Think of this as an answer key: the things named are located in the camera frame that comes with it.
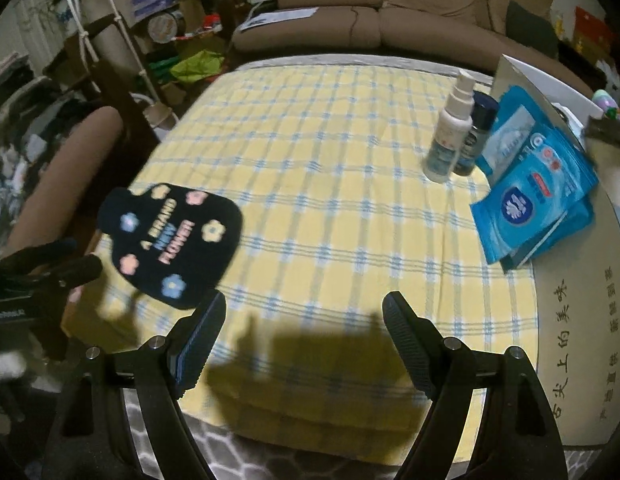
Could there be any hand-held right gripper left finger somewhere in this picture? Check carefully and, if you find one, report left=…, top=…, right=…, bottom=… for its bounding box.
left=42, top=290, right=228, bottom=480

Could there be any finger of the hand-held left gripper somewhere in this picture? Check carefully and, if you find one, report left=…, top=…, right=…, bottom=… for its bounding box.
left=20, top=254, right=104, bottom=292
left=0, top=238, right=80, bottom=276

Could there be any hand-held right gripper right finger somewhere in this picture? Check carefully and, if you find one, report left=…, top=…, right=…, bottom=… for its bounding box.
left=382, top=290, right=568, bottom=480

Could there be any black flowered hot water bottle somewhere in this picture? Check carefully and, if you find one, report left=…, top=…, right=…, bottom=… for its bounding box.
left=97, top=184, right=243, bottom=311

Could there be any grey cardboard box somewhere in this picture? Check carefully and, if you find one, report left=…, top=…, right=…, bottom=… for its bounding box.
left=490, top=54, right=620, bottom=448

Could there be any brown padded chair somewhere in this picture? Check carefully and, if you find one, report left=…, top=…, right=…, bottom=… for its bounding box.
left=5, top=105, right=126, bottom=281

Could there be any yellow plaid tablecloth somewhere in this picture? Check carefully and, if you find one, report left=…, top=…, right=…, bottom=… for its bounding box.
left=65, top=62, right=540, bottom=461

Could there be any white spray bottle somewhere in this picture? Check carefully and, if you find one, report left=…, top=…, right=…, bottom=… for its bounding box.
left=422, top=70, right=476, bottom=183

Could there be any dark blue spray can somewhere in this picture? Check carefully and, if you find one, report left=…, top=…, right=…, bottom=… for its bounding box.
left=455, top=91, right=499, bottom=177

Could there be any green bag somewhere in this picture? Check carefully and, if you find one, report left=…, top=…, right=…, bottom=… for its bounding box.
left=170, top=50, right=225, bottom=83

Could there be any light blue wet wipes packet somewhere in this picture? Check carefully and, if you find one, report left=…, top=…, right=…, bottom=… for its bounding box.
left=476, top=85, right=540, bottom=176

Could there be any round printed tin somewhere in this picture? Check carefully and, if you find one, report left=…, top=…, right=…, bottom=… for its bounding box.
left=147, top=12, right=183, bottom=43

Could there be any purple green container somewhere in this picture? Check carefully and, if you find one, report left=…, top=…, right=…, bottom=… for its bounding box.
left=592, top=89, right=620, bottom=122

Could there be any white paper sheet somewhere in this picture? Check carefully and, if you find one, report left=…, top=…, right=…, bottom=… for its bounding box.
left=240, top=7, right=318, bottom=31

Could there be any grey cushion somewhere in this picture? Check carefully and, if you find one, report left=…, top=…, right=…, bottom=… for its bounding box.
left=504, top=1, right=560, bottom=58

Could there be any red box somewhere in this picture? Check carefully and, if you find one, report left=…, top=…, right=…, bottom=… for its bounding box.
left=572, top=6, right=618, bottom=51

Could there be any white rope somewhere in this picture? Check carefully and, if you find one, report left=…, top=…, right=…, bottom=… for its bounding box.
left=55, top=0, right=155, bottom=101

